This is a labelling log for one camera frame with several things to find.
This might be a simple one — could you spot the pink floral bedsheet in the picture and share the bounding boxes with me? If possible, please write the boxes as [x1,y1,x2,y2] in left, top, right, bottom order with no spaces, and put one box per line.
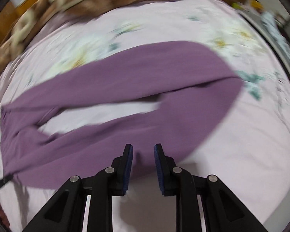
[0,0,290,232]

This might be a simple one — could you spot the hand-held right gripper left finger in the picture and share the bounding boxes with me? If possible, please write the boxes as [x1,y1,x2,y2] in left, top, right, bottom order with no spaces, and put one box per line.
[22,144,134,232]

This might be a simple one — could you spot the light blue cloth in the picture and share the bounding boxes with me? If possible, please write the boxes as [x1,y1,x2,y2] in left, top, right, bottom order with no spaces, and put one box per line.
[260,11,290,70]

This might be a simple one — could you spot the purple knit garment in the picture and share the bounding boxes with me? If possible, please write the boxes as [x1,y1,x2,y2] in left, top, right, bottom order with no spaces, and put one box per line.
[0,41,244,189]

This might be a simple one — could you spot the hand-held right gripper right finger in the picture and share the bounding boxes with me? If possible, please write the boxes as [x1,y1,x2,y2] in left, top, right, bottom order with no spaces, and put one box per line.
[154,143,269,232]

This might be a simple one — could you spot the yellow toy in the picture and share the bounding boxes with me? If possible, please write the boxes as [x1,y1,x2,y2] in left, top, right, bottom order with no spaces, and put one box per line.
[249,0,263,10]

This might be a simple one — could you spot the black bed frame rail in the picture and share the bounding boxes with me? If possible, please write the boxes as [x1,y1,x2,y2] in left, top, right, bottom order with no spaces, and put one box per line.
[245,16,290,78]

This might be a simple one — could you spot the orange wooden cabinet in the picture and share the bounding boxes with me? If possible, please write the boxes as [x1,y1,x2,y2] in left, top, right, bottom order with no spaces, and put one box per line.
[0,0,35,31]

